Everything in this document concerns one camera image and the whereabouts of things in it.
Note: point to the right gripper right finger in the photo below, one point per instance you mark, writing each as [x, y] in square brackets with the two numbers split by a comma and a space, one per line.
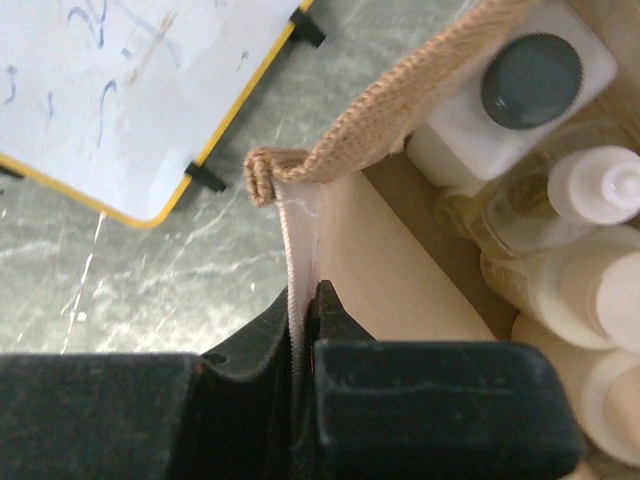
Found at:
[434, 409]

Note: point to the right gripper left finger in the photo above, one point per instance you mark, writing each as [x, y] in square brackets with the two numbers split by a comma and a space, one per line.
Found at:
[223, 414]

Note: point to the white square bottle black cap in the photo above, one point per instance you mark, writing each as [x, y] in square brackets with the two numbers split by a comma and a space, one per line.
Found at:
[546, 70]

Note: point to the cream bottle peach cap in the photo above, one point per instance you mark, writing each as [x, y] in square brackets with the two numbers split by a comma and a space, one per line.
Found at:
[602, 385]

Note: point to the cream bottle white cap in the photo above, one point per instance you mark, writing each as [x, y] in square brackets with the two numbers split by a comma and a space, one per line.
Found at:
[585, 292]

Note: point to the clear yellow liquid bottle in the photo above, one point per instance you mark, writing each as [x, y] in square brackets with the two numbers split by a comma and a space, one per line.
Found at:
[578, 179]

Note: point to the small yellow-framed whiteboard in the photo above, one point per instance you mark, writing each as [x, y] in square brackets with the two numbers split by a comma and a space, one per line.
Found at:
[118, 103]

